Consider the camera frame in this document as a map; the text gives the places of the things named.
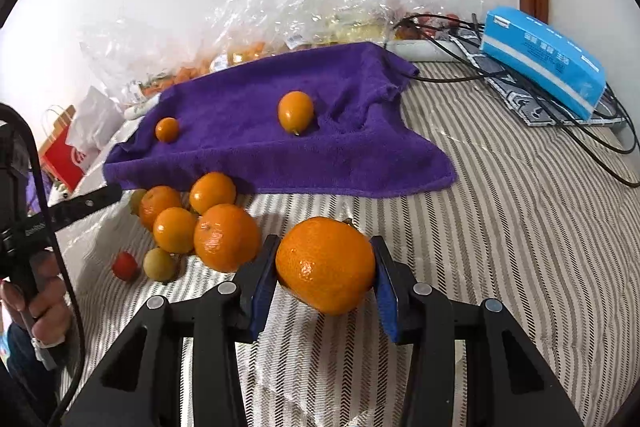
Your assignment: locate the red paper bag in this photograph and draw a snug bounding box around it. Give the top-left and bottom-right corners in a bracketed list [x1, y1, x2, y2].
[39, 104, 101, 190]

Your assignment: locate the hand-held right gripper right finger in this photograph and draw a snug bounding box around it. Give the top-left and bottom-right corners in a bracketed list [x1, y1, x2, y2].
[369, 235, 586, 427]

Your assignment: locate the large orange mandarin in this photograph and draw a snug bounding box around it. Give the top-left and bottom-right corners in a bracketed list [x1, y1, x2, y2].
[275, 216, 377, 317]

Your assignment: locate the striped quilt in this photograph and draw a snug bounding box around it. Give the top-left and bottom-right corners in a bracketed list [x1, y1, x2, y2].
[47, 57, 640, 427]

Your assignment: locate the grey patterned mat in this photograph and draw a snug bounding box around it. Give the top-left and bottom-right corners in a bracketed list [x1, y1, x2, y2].
[450, 31, 627, 128]

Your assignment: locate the small orange kumquat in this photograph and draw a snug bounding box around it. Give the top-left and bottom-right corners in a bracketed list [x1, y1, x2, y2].
[155, 117, 180, 143]

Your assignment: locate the purple towel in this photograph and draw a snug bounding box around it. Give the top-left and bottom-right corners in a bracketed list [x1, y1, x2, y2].
[102, 41, 458, 198]

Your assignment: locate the clear bag of kumquats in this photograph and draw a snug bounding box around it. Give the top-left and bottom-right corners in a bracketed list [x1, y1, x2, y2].
[210, 0, 321, 64]

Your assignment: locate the clear bag of mandarins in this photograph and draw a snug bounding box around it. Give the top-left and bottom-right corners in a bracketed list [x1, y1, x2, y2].
[80, 19, 223, 102]

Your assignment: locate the small red fruit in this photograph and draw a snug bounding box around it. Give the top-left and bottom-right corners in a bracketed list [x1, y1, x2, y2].
[111, 252, 140, 281]

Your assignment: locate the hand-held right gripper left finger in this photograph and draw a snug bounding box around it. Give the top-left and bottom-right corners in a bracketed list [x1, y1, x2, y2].
[60, 234, 281, 427]

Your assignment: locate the person's left hand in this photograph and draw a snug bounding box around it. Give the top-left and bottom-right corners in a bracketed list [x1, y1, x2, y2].
[0, 249, 72, 349]

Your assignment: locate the white plastic bag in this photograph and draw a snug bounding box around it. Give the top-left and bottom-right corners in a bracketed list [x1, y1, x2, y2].
[65, 86, 127, 158]

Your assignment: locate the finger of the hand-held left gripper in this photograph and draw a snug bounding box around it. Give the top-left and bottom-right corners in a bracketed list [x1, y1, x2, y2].
[47, 184, 123, 228]

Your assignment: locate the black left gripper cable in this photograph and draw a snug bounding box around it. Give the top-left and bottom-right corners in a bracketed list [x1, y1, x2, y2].
[0, 103, 87, 427]

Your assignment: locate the blue tissue pack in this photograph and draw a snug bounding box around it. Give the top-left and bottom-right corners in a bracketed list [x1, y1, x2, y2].
[480, 6, 607, 120]

